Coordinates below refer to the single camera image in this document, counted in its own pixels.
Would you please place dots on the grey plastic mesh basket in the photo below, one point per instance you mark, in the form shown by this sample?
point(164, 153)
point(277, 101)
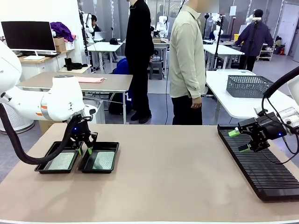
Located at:
point(250, 86)

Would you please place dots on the green circuit board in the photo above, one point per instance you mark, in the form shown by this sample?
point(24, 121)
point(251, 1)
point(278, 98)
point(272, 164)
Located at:
point(104, 160)
point(60, 161)

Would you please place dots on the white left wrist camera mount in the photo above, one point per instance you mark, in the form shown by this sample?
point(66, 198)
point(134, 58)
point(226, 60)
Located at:
point(91, 111)

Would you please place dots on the silver laptop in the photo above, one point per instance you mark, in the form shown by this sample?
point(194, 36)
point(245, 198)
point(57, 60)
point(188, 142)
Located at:
point(100, 36)

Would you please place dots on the white paper sheet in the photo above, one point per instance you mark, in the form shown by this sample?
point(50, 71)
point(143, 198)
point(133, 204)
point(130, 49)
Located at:
point(233, 11)

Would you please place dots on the white lab robot arm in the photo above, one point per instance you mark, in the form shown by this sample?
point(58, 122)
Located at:
point(87, 25)
point(162, 25)
point(216, 18)

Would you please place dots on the white office table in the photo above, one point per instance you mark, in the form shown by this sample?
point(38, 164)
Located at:
point(224, 50)
point(105, 46)

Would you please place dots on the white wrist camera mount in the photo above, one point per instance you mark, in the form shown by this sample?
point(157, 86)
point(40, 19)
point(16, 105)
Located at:
point(91, 111)
point(282, 116)

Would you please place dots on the black cloth bundle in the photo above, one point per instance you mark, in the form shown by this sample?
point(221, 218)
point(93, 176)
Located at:
point(78, 66)

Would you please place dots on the person's right forearm beige sleeve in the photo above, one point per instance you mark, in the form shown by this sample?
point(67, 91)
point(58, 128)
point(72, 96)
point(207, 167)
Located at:
point(198, 80)

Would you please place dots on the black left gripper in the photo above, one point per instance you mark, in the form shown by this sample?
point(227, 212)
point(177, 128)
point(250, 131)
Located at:
point(79, 131)

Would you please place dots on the person in beige shirt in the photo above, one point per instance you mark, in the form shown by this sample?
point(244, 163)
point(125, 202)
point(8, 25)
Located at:
point(187, 58)

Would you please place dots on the white shelf rack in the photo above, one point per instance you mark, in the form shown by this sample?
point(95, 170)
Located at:
point(266, 51)

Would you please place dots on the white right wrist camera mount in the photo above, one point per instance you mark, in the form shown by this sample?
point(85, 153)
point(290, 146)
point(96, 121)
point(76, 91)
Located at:
point(282, 116)

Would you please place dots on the small wood-top side table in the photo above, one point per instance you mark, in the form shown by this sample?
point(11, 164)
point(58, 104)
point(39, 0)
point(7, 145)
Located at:
point(77, 70)

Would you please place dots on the black rectangular ESD tray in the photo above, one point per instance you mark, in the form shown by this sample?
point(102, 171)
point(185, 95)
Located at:
point(109, 147)
point(58, 171)

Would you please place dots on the small cardboard box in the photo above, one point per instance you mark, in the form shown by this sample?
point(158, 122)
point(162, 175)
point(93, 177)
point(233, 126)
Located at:
point(157, 40)

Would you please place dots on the white desk with wood top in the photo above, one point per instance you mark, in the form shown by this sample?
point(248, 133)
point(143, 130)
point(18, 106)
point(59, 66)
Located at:
point(46, 65)

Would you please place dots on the black cap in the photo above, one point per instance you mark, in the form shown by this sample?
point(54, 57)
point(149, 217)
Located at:
point(114, 41)

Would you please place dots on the purple cloth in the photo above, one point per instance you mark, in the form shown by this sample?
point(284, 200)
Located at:
point(60, 30)

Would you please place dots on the blue jacket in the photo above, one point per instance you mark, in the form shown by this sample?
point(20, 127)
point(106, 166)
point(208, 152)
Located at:
point(122, 66)

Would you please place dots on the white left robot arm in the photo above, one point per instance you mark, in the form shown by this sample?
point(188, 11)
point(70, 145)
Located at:
point(58, 100)

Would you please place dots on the person's right hand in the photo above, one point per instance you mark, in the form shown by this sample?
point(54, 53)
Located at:
point(196, 102)

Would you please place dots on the black slotted board rack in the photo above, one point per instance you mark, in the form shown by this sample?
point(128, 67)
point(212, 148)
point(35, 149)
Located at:
point(264, 177)

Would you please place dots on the grey plastic stool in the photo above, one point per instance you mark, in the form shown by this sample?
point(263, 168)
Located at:
point(156, 70)

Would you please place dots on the white workbench table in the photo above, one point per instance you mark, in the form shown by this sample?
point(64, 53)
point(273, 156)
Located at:
point(161, 45)

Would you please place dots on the black keyboard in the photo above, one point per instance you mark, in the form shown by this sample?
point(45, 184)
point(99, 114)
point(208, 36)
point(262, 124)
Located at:
point(49, 54)

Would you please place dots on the pink cloth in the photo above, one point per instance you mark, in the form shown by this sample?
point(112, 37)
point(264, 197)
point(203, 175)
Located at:
point(90, 79)

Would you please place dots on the black tripod stand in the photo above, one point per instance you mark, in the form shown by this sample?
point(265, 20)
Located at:
point(218, 35)

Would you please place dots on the black tumbler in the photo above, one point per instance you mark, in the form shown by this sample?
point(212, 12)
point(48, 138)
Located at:
point(68, 64)

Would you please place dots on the seated person in black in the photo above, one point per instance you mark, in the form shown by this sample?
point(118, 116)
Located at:
point(95, 25)

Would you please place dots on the yellow bin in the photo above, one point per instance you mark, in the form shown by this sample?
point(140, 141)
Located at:
point(237, 37)

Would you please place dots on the person in navy jacket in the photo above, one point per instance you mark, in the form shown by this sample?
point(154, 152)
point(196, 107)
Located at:
point(254, 37)

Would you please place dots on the person in black clothes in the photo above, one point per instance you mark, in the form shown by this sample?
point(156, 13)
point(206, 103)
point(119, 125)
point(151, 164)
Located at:
point(139, 46)

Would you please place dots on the black computer monitor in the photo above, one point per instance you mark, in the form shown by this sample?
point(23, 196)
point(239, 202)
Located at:
point(28, 35)

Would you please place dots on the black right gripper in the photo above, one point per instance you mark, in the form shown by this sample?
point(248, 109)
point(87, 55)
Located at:
point(271, 130)

